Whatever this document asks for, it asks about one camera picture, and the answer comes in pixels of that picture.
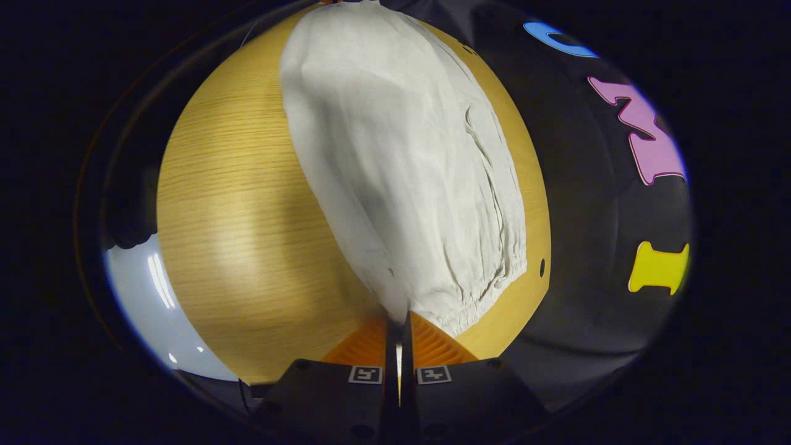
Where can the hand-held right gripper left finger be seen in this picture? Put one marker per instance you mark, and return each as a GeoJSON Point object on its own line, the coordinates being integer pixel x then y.
{"type": "Point", "coordinates": [327, 402]}

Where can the white jeans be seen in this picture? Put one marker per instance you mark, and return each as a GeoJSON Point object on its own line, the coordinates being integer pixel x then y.
{"type": "Point", "coordinates": [395, 154]}

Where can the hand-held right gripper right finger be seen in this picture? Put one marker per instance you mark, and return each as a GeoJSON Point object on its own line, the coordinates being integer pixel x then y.
{"type": "Point", "coordinates": [469, 402]}

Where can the black backdrop cloth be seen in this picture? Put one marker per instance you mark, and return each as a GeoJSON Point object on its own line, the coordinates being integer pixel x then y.
{"type": "Point", "coordinates": [587, 278]}

